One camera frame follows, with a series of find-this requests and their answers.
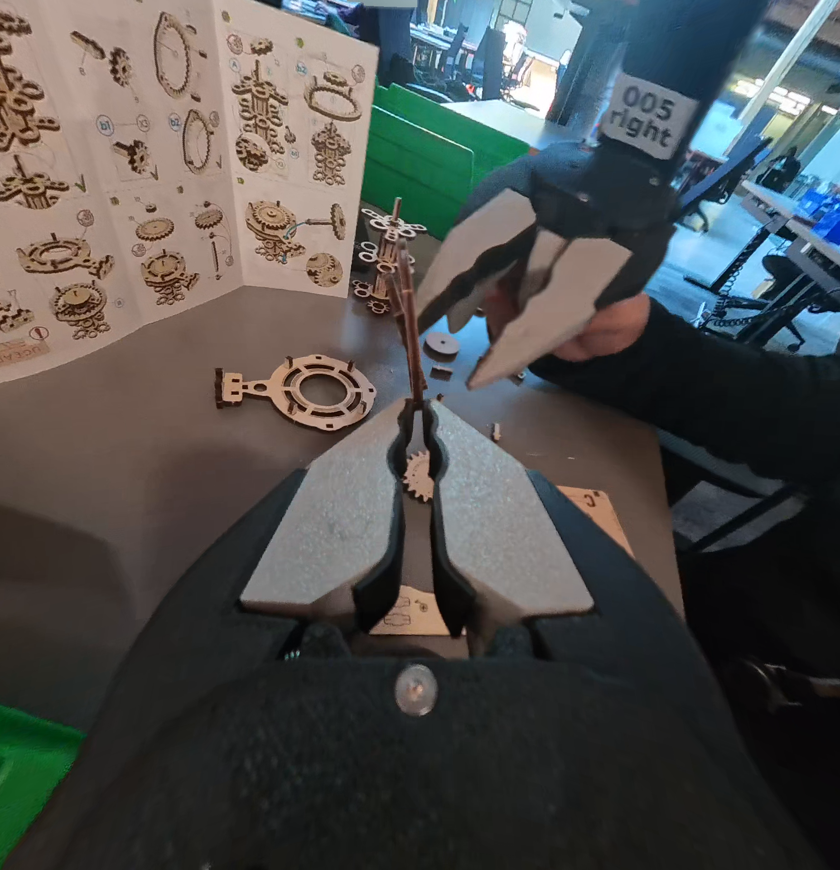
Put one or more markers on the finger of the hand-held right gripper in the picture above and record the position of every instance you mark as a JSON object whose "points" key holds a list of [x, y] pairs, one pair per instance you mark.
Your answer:
{"points": [[474, 231], [563, 306]]}

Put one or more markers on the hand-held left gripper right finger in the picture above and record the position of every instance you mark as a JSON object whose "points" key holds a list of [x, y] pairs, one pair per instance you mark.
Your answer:
{"points": [[508, 537]]}

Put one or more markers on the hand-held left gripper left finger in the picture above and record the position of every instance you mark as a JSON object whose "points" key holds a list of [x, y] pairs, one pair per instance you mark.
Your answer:
{"points": [[325, 537]]}

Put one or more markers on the person's right forearm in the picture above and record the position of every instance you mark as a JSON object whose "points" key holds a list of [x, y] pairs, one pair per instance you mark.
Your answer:
{"points": [[732, 394]]}

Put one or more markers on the wooden clover-shaped model assembly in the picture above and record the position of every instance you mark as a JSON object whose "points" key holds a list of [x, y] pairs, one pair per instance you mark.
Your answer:
{"points": [[386, 255]]}

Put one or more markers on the person's right hand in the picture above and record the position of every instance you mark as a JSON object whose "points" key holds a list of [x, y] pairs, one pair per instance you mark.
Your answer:
{"points": [[610, 333]]}

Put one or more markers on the green plastic bin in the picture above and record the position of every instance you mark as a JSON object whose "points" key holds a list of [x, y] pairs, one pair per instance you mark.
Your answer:
{"points": [[420, 170], [26, 768]]}

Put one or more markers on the wooden sheet with ship wheel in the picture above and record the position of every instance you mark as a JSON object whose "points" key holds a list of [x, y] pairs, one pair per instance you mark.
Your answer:
{"points": [[597, 510]]}

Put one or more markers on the small wooden gear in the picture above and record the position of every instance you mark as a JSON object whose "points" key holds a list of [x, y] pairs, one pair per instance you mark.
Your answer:
{"points": [[420, 482]]}

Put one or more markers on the long office desk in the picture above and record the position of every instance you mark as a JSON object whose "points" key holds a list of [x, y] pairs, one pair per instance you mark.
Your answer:
{"points": [[501, 122]]}

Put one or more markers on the small round wooden disc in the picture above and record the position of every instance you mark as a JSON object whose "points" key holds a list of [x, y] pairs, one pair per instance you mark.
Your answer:
{"points": [[442, 343]]}

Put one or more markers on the row of blue plastic crates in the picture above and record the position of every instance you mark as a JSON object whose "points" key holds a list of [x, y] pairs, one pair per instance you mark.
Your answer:
{"points": [[828, 211]]}

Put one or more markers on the folded paper instruction sheet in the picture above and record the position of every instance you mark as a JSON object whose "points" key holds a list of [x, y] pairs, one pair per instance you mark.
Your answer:
{"points": [[94, 88]]}

